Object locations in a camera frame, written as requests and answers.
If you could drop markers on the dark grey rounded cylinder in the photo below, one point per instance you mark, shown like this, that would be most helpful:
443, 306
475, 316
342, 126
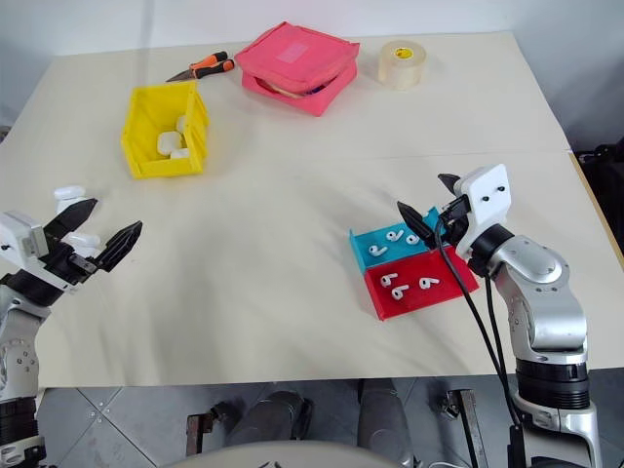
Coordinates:
273, 414
385, 419

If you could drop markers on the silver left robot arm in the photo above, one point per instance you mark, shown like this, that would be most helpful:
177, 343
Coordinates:
19, 341

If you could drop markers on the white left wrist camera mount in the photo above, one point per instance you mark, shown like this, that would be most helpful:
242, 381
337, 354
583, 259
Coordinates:
14, 229

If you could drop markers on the yellow plastic bin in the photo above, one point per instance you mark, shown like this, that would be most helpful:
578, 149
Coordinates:
141, 112

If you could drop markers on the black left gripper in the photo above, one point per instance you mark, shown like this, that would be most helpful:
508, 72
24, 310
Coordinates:
73, 268

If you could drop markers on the black bulky object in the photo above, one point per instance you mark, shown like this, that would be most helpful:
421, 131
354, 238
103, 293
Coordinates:
604, 195

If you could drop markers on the white earbud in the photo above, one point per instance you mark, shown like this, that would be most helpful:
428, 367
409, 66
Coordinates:
377, 250
392, 236
413, 239
398, 293
428, 283
388, 280

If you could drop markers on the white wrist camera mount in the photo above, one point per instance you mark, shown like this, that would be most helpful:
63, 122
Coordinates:
487, 195
14, 229

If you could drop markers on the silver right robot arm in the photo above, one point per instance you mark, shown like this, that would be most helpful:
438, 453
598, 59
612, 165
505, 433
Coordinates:
536, 273

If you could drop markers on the clear tape roll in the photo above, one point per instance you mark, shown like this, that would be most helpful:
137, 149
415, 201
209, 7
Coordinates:
402, 73

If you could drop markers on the rusty metal bracket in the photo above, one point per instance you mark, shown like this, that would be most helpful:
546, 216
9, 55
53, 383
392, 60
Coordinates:
195, 434
468, 419

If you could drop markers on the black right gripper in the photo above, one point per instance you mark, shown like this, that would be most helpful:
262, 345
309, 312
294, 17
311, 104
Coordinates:
453, 222

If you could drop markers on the red plastic tray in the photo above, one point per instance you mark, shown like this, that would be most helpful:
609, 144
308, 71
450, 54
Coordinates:
414, 304

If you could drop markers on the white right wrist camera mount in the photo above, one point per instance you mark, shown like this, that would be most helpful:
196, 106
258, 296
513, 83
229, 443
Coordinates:
487, 195

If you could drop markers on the cream table cloth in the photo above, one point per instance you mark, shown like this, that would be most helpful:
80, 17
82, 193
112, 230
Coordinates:
292, 219

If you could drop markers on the blue plastic tray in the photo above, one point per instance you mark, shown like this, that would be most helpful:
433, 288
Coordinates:
361, 248

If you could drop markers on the pink fabric zip pouch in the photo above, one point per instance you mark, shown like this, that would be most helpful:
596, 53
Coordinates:
317, 63

